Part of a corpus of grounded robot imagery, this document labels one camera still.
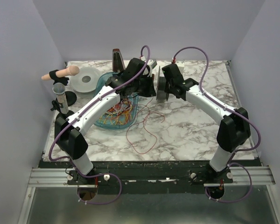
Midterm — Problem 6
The dark grey cable spool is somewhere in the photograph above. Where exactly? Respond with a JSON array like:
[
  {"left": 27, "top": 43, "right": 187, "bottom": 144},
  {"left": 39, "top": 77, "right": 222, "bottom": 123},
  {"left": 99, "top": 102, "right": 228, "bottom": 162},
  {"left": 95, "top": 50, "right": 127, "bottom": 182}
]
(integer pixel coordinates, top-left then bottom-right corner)
[{"left": 156, "top": 67, "right": 169, "bottom": 102}]

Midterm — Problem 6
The red wire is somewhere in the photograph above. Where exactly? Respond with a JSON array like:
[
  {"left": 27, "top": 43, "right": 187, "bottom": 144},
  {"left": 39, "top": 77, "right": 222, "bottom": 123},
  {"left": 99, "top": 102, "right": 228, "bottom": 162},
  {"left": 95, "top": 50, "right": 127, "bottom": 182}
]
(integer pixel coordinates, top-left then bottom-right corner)
[{"left": 126, "top": 98, "right": 166, "bottom": 154}]

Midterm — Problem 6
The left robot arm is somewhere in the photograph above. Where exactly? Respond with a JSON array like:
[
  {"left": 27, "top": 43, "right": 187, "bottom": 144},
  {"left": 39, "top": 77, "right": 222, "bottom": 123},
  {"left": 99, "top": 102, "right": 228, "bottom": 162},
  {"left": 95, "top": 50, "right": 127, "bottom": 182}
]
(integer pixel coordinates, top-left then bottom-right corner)
[{"left": 53, "top": 58, "right": 156, "bottom": 175}]

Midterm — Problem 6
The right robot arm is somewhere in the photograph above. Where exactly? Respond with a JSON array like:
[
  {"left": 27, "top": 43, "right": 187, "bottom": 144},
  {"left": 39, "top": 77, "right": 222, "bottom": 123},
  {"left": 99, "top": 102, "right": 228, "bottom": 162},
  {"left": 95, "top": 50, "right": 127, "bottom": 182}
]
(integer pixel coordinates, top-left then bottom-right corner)
[{"left": 162, "top": 63, "right": 251, "bottom": 172}]

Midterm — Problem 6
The blue transparent plastic bin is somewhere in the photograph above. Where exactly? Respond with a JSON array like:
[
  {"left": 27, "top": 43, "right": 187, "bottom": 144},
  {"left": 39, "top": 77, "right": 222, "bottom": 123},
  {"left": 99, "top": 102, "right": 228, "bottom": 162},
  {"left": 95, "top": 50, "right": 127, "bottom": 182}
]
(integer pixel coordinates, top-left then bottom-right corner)
[{"left": 93, "top": 72, "right": 140, "bottom": 130}]

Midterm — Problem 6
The brown metronome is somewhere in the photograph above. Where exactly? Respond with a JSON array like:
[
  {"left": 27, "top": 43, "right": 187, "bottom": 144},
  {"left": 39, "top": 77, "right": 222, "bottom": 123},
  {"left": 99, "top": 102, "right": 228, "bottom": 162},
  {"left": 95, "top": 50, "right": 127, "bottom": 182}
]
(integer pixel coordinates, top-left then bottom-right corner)
[{"left": 112, "top": 49, "right": 126, "bottom": 72}]

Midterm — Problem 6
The pink microphone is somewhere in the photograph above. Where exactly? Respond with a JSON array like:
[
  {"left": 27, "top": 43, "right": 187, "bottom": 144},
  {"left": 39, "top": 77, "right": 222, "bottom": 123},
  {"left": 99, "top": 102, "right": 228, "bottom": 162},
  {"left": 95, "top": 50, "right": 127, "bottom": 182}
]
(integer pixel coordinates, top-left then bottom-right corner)
[{"left": 42, "top": 65, "right": 80, "bottom": 81}]

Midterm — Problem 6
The black microphone stand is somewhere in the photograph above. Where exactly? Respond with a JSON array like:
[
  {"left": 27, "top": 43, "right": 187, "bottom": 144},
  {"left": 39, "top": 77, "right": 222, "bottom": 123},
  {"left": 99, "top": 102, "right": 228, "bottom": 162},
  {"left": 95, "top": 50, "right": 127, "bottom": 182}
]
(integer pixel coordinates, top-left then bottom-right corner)
[
  {"left": 50, "top": 99, "right": 74, "bottom": 119},
  {"left": 52, "top": 69, "right": 77, "bottom": 107}
]

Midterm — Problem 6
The silver microphone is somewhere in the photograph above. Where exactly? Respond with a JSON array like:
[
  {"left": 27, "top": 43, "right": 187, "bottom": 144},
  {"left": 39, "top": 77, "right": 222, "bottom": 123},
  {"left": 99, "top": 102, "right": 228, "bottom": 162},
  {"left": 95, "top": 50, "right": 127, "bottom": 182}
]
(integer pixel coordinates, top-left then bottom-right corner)
[{"left": 52, "top": 83, "right": 69, "bottom": 114}]

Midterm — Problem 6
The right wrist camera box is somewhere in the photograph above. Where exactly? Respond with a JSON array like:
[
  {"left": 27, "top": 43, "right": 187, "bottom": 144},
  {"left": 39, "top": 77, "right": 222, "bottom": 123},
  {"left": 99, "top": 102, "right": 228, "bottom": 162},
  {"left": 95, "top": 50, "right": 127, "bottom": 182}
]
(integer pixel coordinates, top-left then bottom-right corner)
[{"left": 175, "top": 61, "right": 185, "bottom": 73}]

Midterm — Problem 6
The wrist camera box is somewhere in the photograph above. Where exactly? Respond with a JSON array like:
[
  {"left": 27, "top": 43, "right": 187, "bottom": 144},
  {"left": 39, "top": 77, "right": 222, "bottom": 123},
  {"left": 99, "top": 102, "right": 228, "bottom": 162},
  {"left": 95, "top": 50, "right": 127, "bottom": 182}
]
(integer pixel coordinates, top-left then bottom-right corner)
[
  {"left": 145, "top": 59, "right": 157, "bottom": 73},
  {"left": 175, "top": 61, "right": 185, "bottom": 73}
]

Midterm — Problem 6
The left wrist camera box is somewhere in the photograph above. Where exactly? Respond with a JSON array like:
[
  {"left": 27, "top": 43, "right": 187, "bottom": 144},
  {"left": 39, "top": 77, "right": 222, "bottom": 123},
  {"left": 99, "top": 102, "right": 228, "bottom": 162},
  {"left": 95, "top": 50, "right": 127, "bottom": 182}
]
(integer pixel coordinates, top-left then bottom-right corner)
[{"left": 145, "top": 59, "right": 157, "bottom": 73}]

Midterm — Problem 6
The tangled coloured wires bundle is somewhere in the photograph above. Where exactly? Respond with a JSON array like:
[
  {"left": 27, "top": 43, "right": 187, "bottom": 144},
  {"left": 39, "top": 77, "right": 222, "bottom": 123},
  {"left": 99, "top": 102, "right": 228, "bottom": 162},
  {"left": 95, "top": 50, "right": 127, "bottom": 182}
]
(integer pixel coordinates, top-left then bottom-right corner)
[{"left": 98, "top": 98, "right": 138, "bottom": 126}]

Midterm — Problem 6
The white cable spool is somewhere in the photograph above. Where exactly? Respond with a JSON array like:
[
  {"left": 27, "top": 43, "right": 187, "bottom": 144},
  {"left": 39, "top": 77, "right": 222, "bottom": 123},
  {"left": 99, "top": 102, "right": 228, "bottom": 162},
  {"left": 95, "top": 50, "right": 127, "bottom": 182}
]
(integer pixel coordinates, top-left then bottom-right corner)
[{"left": 70, "top": 67, "right": 102, "bottom": 93}]

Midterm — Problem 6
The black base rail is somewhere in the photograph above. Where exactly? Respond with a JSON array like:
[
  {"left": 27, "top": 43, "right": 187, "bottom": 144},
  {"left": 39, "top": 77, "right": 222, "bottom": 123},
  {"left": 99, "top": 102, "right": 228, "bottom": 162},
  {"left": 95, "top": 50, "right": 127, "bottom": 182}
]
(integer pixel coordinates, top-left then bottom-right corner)
[{"left": 67, "top": 159, "right": 234, "bottom": 195}]

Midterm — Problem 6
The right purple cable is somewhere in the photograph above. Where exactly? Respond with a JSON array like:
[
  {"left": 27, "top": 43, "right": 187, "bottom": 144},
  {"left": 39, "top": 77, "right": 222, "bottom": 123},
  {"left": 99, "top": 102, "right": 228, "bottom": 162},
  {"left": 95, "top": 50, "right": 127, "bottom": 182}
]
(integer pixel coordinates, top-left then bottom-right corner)
[{"left": 171, "top": 46, "right": 262, "bottom": 204}]

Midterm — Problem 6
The aluminium rail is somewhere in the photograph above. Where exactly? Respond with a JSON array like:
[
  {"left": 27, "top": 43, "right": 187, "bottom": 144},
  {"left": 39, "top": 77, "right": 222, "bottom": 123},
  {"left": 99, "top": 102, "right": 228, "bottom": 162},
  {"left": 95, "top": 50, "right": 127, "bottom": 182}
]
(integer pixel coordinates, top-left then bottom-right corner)
[{"left": 28, "top": 168, "right": 68, "bottom": 188}]

